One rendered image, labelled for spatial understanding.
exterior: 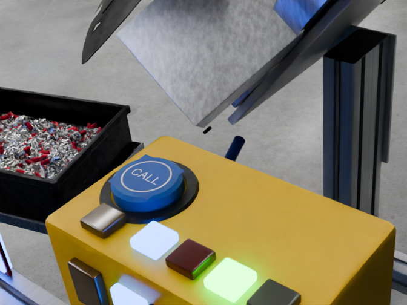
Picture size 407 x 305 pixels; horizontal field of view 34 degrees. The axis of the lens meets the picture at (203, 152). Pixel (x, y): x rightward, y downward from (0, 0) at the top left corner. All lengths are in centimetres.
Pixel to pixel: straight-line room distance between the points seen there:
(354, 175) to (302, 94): 166
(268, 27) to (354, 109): 21
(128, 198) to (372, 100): 59
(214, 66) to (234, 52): 3
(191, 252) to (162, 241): 2
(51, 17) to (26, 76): 63
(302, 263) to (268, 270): 2
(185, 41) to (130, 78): 211
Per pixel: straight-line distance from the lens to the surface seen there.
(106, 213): 35
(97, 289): 36
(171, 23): 71
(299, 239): 33
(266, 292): 30
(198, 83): 70
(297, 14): 68
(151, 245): 33
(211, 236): 34
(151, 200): 35
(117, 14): 86
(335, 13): 70
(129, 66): 292
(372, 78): 88
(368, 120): 91
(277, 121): 241
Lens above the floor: 130
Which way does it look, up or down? 35 degrees down
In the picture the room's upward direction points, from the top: 7 degrees counter-clockwise
